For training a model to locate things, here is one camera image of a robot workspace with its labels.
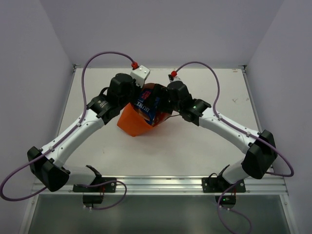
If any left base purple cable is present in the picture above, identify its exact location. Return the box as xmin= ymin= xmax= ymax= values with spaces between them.
xmin=84 ymin=178 xmax=128 ymax=211

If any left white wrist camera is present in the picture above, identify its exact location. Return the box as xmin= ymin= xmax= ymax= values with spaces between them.
xmin=130 ymin=65 xmax=151 ymax=88

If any blue Burts crisps packet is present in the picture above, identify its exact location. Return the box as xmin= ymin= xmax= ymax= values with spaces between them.
xmin=134 ymin=88 xmax=160 ymax=126

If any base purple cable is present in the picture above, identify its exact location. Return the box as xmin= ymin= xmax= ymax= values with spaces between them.
xmin=216 ymin=182 xmax=253 ymax=234
xmin=84 ymin=178 xmax=128 ymax=211

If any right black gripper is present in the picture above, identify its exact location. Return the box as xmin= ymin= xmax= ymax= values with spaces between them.
xmin=142 ymin=83 xmax=182 ymax=114

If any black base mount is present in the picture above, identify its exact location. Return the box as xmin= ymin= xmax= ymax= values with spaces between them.
xmin=201 ymin=173 xmax=246 ymax=209
xmin=73 ymin=177 xmax=117 ymax=207

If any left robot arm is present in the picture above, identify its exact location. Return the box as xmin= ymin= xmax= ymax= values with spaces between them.
xmin=27 ymin=72 xmax=148 ymax=192

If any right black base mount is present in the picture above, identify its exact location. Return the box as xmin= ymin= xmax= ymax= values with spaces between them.
xmin=201 ymin=173 xmax=246 ymax=209

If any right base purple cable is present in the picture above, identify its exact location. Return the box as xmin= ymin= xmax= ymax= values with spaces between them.
xmin=216 ymin=182 xmax=253 ymax=234

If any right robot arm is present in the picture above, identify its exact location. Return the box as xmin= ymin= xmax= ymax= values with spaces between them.
xmin=161 ymin=80 xmax=277 ymax=192

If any orange paper bag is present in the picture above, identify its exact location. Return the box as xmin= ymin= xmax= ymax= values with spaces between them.
xmin=117 ymin=83 xmax=172 ymax=137

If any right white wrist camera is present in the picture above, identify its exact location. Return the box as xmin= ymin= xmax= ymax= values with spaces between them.
xmin=168 ymin=71 xmax=182 ymax=83

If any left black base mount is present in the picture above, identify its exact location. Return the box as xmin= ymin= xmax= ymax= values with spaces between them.
xmin=73 ymin=177 xmax=117 ymax=207

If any aluminium front rail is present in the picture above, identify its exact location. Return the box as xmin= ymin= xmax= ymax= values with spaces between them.
xmin=31 ymin=176 xmax=288 ymax=195

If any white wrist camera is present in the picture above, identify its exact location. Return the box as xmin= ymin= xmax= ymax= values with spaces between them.
xmin=168 ymin=71 xmax=182 ymax=83
xmin=130 ymin=65 xmax=151 ymax=88

